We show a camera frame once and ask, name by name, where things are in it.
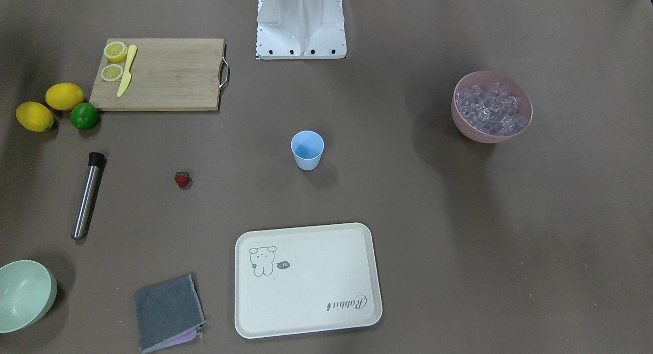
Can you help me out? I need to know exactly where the mint green bowl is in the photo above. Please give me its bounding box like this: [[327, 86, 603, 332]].
[[1, 260, 58, 334]]

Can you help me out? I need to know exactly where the upper lemon half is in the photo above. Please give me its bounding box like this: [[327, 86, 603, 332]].
[[103, 41, 128, 63]]

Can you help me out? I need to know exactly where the lemon half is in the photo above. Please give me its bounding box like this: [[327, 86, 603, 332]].
[[100, 64, 124, 82], [103, 41, 128, 63]]

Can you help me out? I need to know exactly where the grey folded cloth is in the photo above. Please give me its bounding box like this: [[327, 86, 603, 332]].
[[134, 273, 206, 353]]

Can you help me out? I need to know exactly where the green lime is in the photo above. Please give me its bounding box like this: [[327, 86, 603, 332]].
[[70, 103, 99, 130]]

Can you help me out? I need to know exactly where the steel muddler black tip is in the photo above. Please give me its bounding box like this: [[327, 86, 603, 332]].
[[71, 151, 107, 240]]

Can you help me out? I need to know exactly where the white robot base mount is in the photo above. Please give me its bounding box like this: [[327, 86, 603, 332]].
[[255, 0, 347, 60]]

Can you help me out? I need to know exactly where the yellow lemon near board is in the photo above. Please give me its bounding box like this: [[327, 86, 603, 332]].
[[46, 83, 84, 111]]

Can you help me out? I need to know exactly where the yellow plastic knife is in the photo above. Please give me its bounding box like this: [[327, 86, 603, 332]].
[[116, 44, 138, 97]]

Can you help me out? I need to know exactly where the light blue cup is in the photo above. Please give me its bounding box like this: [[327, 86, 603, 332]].
[[291, 130, 324, 171]]

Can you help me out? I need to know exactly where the pink bowl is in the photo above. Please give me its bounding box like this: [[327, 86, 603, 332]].
[[451, 71, 533, 143]]

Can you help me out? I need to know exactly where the cream rabbit tray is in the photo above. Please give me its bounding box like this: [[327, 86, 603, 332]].
[[235, 222, 383, 339]]

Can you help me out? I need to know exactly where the pile of clear ice cubes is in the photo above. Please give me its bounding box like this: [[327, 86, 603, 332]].
[[454, 82, 529, 136]]

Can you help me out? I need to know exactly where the lower lemon half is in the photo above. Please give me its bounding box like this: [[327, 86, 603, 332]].
[[100, 64, 124, 82]]

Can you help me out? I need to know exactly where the red strawberry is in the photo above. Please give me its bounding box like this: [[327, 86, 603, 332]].
[[173, 172, 191, 189]]

